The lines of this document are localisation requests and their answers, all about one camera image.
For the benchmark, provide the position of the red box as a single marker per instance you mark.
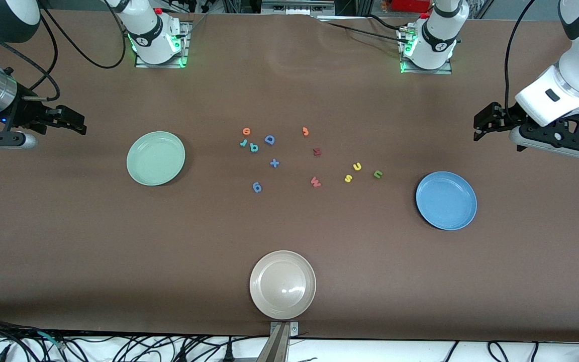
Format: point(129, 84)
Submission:
point(410, 5)

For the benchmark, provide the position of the brown table cover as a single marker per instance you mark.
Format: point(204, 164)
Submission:
point(420, 281)

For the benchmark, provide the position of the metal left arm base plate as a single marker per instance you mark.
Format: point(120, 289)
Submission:
point(420, 72)

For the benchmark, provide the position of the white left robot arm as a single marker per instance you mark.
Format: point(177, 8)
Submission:
point(438, 40)

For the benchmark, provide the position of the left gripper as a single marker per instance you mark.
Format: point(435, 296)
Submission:
point(505, 116)

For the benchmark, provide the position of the aluminium frame rail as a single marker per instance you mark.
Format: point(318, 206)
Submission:
point(294, 7)

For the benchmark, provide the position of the grey metal strip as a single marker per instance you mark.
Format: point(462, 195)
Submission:
point(345, 18)

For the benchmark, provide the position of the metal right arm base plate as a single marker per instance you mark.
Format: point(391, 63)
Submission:
point(184, 45)

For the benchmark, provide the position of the blue foam digit six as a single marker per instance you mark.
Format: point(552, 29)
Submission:
point(257, 187)

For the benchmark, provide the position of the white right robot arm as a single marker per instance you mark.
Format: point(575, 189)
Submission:
point(154, 35)

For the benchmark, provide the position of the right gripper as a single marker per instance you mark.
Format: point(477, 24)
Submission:
point(24, 113)

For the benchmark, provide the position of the aluminium camera mount post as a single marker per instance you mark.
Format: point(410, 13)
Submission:
point(277, 347)

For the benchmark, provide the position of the red foam letter W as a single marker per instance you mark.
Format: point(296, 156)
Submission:
point(315, 182)

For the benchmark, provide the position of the pale green plate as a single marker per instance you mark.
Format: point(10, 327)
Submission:
point(156, 158)

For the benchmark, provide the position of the blue foam letter D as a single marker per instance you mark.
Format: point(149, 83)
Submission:
point(268, 140)

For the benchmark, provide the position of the blue plate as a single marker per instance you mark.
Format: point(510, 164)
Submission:
point(446, 201)

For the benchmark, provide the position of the beige plate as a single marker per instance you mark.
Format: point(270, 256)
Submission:
point(282, 285)

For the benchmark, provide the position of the black power plug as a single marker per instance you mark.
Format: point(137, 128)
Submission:
point(228, 354)

